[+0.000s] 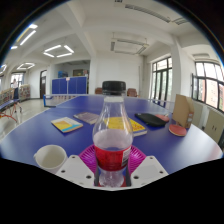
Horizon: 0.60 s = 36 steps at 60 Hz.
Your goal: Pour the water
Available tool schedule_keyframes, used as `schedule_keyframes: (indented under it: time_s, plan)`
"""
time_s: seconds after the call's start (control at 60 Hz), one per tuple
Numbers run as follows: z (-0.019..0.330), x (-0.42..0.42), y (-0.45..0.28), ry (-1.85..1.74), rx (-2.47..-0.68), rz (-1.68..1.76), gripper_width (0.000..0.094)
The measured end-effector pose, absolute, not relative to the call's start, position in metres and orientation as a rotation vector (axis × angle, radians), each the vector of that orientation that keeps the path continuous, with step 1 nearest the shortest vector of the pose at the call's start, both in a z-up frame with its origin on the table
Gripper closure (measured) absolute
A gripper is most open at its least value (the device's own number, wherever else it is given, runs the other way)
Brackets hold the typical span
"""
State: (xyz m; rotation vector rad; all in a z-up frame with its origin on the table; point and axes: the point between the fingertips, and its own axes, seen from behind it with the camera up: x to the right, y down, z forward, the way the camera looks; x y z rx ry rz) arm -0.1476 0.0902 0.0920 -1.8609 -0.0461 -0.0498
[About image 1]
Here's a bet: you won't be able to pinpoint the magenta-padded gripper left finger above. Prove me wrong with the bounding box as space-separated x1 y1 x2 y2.
54 143 100 188

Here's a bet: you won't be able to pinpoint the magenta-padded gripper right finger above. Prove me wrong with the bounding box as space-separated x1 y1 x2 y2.
125 144 169 188

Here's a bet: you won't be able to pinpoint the clear red-labelled drink bottle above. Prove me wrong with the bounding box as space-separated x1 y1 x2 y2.
92 80 134 188

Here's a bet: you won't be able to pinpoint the white mug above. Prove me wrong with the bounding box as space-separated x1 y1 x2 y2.
33 144 69 175

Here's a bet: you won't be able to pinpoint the large yellow book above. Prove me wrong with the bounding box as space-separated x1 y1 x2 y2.
104 116 148 138

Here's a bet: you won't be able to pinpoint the yellow and blue book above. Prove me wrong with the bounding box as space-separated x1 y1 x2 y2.
50 116 84 134

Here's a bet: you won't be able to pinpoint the red table tennis paddle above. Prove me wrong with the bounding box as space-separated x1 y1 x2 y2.
168 123 188 137
154 114 171 123

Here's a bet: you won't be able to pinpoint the black zip case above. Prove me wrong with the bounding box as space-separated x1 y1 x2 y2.
134 112 167 128

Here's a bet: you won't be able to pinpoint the grey book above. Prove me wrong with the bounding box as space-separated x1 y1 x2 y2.
73 111 100 125

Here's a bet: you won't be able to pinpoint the brown cardboard file holder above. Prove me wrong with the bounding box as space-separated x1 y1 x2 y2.
171 93 195 130

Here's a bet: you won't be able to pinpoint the blue-framed net barrier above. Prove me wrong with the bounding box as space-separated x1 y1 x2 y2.
43 94 89 108

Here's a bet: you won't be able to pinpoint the white cabinet row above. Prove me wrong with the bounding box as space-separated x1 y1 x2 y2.
191 99 224 145

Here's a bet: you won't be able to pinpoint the folded blue tennis tables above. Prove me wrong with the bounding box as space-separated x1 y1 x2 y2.
51 75 89 96

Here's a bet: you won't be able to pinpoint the dark door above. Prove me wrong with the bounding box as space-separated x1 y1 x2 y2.
39 69 48 99

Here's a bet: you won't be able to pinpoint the tall dark-framed window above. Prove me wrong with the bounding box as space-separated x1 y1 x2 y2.
151 57 174 103

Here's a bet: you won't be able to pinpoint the red-legged blue tennis table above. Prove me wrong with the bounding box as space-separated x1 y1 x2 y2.
0 98 23 125

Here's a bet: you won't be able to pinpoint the filled shelf unit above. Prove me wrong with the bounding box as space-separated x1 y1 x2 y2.
0 83 32 105

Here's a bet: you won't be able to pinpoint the person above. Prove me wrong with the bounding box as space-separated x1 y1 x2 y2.
10 78 20 101

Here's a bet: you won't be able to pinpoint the wide dark-framed window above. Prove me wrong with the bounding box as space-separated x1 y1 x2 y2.
191 61 224 113

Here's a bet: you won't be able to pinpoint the ceiling strip lights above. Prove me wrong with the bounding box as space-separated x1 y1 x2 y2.
0 23 75 75

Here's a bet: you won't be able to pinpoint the dark wall picture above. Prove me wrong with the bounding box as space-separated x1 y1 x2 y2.
72 68 85 77

